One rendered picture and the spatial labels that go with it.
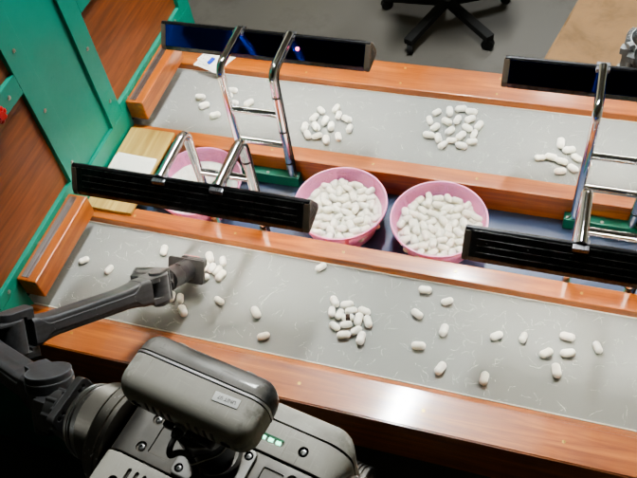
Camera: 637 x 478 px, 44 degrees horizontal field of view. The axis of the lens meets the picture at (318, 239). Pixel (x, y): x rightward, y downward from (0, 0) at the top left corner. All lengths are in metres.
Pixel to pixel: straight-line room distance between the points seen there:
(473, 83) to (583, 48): 1.20
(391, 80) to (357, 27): 1.49
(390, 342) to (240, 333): 0.39
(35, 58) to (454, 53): 2.21
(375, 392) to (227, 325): 0.44
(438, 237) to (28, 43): 1.17
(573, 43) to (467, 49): 0.49
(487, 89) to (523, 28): 1.49
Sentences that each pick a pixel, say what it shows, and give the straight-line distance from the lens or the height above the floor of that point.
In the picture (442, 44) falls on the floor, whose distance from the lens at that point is 3.91.
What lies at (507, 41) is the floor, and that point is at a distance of 3.93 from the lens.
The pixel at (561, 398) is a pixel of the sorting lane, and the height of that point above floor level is 0.74.
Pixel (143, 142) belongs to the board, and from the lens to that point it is 2.53.
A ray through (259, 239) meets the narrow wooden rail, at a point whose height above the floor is 0.77.
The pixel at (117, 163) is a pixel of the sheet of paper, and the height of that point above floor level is 0.78.
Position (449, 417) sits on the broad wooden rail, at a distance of 1.88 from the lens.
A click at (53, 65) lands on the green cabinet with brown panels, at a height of 1.17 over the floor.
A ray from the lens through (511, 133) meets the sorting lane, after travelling 2.44.
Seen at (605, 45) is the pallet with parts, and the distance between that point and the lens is 3.71.
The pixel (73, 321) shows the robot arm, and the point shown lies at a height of 1.05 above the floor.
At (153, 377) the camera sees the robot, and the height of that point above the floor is 1.64.
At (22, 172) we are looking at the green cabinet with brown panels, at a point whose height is 1.04.
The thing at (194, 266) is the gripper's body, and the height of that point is 0.83.
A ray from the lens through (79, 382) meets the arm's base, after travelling 1.28.
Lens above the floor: 2.47
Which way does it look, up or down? 52 degrees down
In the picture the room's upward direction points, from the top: 10 degrees counter-clockwise
